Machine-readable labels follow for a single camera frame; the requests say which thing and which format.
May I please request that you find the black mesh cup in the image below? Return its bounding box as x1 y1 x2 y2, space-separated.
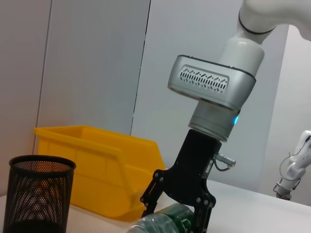
6 155 76 233

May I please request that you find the yellow plastic bin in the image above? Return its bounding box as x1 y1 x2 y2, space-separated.
34 125 166 221

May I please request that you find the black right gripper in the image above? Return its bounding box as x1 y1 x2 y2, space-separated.
140 130 222 233

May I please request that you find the right gripper cable with plug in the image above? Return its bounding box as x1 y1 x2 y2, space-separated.
211 152 237 172

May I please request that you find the clear bottle green label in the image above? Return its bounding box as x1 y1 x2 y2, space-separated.
128 203 202 233

